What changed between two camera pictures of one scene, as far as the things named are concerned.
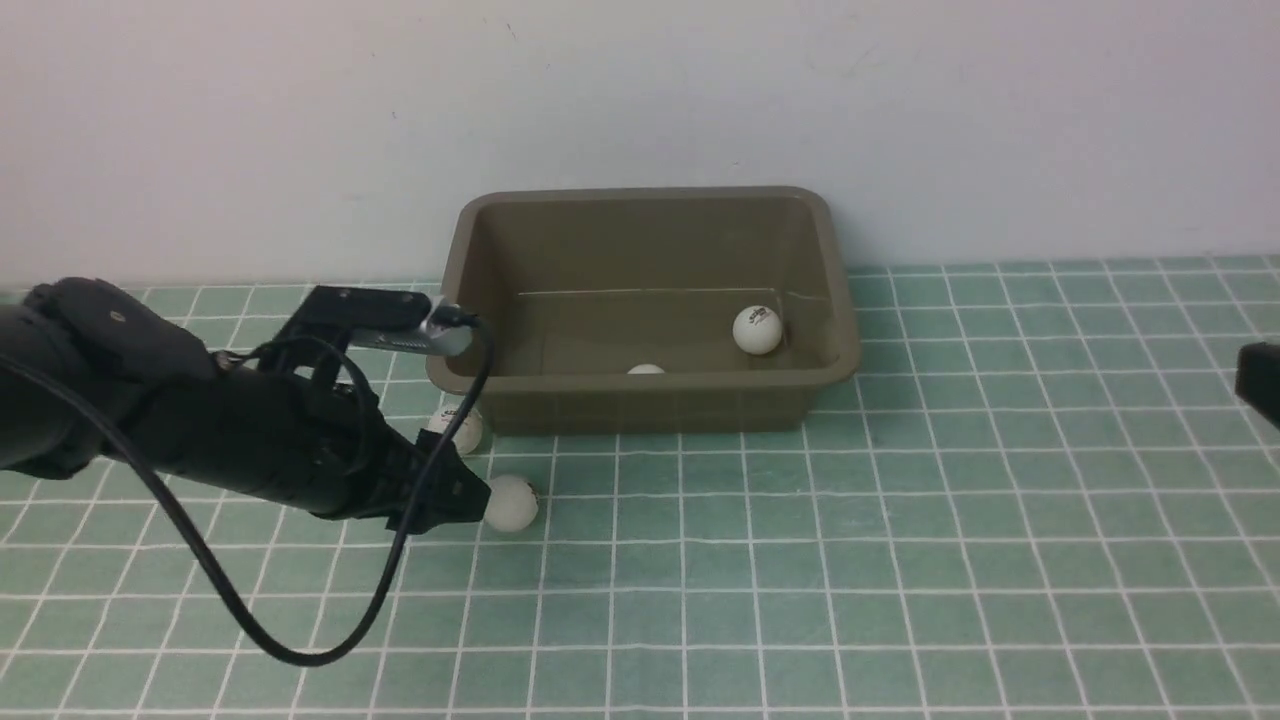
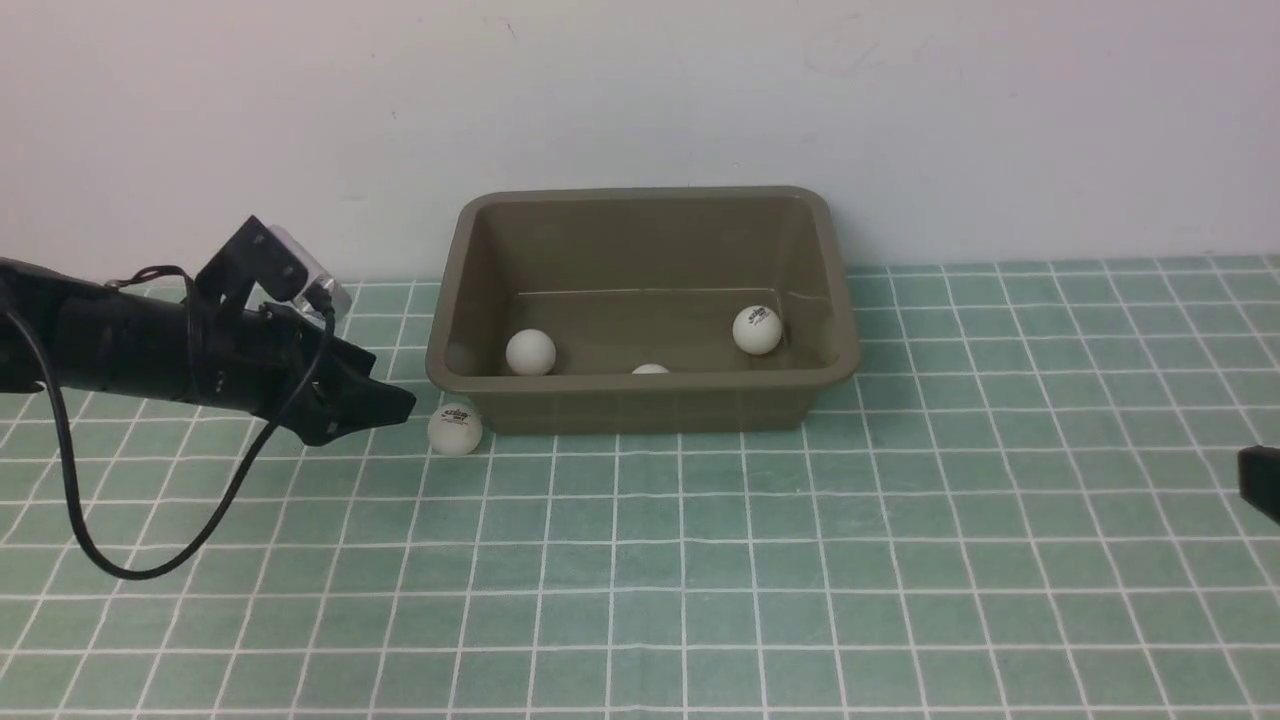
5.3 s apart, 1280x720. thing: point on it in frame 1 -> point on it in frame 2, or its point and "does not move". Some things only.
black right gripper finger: x=1257 y=379 -> x=1259 y=478
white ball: x=757 y=330 does not move
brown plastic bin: x=655 y=311 does not move
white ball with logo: x=469 y=433 does not move
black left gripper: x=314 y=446 -> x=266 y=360
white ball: x=513 y=503 -> x=530 y=352
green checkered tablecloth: x=1030 y=495 does not move
